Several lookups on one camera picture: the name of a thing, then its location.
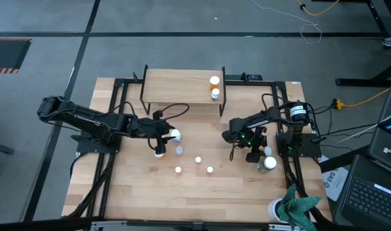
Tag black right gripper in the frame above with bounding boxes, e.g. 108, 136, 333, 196
222, 120, 269, 163

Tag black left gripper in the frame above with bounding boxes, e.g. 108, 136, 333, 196
130, 110, 176, 155

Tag white bottle blue label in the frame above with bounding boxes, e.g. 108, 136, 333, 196
169, 128, 183, 143

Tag clear jar green label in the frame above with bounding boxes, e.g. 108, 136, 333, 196
256, 156, 278, 174

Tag wooden shelf black legs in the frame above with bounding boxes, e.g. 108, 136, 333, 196
140, 64, 228, 118

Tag teal cloth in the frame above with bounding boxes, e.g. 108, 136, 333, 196
277, 184, 323, 231

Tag white paper sheet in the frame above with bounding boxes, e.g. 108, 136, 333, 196
322, 166, 349, 202

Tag black laptop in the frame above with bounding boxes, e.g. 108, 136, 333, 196
339, 154, 391, 230

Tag grey laptop lid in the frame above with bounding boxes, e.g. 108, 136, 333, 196
367, 83, 391, 176

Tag black desk base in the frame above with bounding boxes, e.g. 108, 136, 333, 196
335, 0, 391, 88

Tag black crossbar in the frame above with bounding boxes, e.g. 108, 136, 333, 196
0, 215, 279, 231

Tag black furniture foot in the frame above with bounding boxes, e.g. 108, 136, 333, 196
0, 141, 15, 155

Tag black mat hazard stripes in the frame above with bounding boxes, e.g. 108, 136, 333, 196
0, 37, 33, 74

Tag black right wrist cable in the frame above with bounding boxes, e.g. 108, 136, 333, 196
229, 136, 246, 162

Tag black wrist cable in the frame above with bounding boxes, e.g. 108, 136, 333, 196
146, 102, 190, 151
229, 136, 246, 162

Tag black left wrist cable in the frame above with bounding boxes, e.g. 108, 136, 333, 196
146, 102, 190, 151

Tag black aluminium rig frame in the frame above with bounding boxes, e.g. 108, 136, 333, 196
62, 76, 331, 225

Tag yellow extension cable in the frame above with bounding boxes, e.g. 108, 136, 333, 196
332, 80, 391, 109
294, 0, 340, 17

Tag white thin cable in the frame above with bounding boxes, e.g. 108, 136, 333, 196
251, 0, 323, 45

